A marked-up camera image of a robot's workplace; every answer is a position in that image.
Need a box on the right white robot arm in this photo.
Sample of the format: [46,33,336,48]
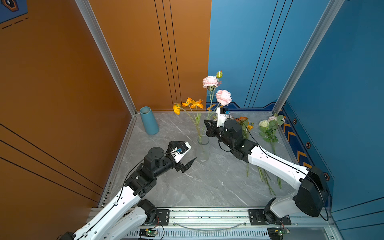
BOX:
[204,118,330,225]

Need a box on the pink peony flower stem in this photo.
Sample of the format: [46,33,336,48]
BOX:
[203,71,232,120]

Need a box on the pink rose flower stem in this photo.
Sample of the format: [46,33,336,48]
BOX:
[268,114,285,127]

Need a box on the left aluminium corner post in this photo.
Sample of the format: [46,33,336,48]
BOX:
[75,0,137,117]

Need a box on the left green circuit board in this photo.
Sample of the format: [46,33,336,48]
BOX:
[138,229,159,240]

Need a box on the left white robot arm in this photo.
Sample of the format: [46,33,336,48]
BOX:
[59,141,193,240]

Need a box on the blue cylindrical vase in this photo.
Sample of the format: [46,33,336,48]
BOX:
[140,107,159,135]

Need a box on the orange poppy flower stem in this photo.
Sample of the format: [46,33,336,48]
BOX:
[173,98,204,144]

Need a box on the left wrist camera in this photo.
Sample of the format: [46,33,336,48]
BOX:
[172,142,192,163]

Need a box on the right circuit board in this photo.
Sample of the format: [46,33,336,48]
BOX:
[267,229,284,240]

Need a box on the aluminium corner post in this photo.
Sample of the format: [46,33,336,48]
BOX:
[272,0,345,114]
[75,0,137,117]

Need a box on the clear glass vase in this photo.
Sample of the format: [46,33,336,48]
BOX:
[197,135,210,162]

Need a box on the orange rose flower stem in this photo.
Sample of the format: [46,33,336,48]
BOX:
[257,167,276,196]

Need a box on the red orange flower stem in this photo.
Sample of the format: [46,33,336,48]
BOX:
[236,117,254,139]

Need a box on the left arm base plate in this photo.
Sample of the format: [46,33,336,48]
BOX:
[144,209,170,226]

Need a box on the aluminium front rail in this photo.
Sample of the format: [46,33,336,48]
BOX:
[86,206,343,240]

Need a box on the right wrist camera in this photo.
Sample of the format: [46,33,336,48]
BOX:
[216,107,231,128]

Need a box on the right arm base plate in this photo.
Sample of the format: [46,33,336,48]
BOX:
[248,209,292,226]

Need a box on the right aluminium corner post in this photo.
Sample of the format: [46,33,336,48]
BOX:
[272,0,345,114]

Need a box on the white rose flower stem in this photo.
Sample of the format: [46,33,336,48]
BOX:
[258,119,283,190]

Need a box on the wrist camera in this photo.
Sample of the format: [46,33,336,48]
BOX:
[216,107,231,128]
[172,142,192,163]

